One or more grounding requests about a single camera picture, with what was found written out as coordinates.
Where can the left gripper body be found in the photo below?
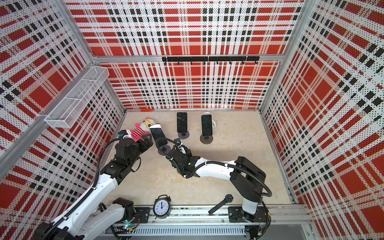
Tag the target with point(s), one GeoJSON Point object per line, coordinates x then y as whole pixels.
{"type": "Point", "coordinates": [140, 147]}

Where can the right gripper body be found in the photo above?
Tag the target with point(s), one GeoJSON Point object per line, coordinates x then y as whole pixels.
{"type": "Point", "coordinates": [189, 155]}

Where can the green-edged phone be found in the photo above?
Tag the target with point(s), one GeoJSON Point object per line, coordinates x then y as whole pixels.
{"type": "Point", "coordinates": [158, 135]}

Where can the purple-edged phone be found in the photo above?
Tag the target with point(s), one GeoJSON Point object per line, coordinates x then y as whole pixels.
{"type": "Point", "coordinates": [182, 122]}

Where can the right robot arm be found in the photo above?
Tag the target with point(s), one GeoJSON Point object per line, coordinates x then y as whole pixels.
{"type": "Point", "coordinates": [247, 178]}

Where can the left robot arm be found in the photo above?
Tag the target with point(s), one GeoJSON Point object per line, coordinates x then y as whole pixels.
{"type": "Point", "coordinates": [74, 223]}

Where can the grey stand left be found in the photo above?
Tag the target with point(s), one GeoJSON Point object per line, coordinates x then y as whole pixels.
{"type": "Point", "coordinates": [163, 150]}

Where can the grey stand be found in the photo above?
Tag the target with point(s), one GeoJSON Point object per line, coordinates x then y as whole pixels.
{"type": "Point", "coordinates": [163, 150]}
{"type": "Point", "coordinates": [183, 136]}

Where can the grey stand back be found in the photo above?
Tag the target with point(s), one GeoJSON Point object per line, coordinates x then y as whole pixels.
{"type": "Point", "coordinates": [183, 136]}

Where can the wooden base phone stand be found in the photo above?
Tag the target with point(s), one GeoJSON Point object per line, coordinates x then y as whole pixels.
{"type": "Point", "coordinates": [206, 139]}

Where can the pink white plush toy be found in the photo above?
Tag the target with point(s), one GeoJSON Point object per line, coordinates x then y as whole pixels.
{"type": "Point", "coordinates": [142, 128]}

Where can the black alarm clock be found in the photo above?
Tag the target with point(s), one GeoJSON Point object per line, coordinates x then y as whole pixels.
{"type": "Point", "coordinates": [162, 207]}

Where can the black wristwatch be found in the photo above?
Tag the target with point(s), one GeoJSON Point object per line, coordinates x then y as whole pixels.
{"type": "Point", "coordinates": [228, 199]}

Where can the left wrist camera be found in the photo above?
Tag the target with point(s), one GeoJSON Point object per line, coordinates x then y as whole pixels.
{"type": "Point", "coordinates": [124, 134]}

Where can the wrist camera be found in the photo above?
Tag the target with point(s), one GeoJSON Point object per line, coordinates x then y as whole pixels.
{"type": "Point", "coordinates": [178, 143]}
{"type": "Point", "coordinates": [124, 134]}

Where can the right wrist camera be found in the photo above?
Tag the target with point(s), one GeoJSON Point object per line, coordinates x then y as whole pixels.
{"type": "Point", "coordinates": [178, 143]}

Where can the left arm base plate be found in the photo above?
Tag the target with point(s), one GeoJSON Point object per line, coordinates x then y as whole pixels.
{"type": "Point", "coordinates": [141, 213]}

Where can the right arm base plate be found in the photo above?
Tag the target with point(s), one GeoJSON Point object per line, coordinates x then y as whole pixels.
{"type": "Point", "coordinates": [237, 215]}

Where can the white wire basket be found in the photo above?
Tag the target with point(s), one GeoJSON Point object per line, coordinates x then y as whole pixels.
{"type": "Point", "coordinates": [69, 109]}

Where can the black hook rail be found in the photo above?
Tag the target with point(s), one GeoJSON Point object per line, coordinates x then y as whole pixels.
{"type": "Point", "coordinates": [211, 59]}

